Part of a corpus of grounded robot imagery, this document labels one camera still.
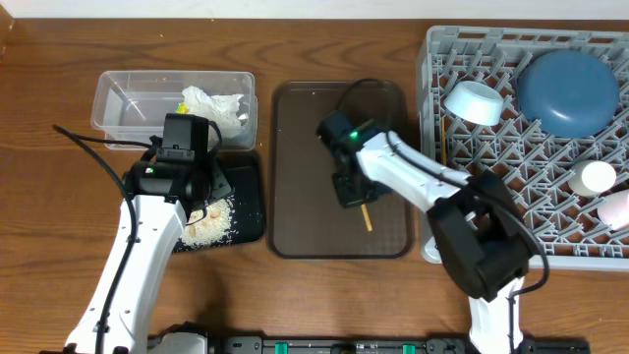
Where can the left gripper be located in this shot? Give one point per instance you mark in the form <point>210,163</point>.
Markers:
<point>219,182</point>

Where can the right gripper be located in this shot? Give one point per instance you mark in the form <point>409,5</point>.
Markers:
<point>347,198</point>

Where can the wooden chopstick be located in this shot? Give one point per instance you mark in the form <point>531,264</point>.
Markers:
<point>443,142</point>
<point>366,217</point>

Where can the rice pile with nuts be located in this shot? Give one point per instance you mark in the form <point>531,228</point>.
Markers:
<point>211,226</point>

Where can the white tissue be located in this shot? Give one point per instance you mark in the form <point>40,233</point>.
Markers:
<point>223,110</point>

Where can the yellow snack wrapper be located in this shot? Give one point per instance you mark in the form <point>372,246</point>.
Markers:
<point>182,108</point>

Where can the light blue bowl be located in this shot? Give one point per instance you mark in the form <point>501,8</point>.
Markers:
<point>475,102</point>

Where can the cream white cup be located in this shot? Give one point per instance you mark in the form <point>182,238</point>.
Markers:
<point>591,178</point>

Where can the dark blue bowl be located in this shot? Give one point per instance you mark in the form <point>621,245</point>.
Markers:
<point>573,94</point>

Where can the pink cup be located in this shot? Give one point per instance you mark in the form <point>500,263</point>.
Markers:
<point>614,212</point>

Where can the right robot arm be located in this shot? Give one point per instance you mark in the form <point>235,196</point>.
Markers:
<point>482,242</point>

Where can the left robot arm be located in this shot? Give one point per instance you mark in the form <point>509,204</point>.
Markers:
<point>160,197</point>

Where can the black waste tray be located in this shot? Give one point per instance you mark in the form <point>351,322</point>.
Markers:
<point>249,221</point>

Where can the grey dishwasher rack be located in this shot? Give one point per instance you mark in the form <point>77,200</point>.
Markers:
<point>534,165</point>

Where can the brown serving tray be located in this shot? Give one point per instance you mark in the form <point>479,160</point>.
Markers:
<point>306,220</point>

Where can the clear plastic bin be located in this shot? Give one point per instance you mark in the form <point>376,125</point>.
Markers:
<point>132,105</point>

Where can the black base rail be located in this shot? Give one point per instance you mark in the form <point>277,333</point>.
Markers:
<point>344,345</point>

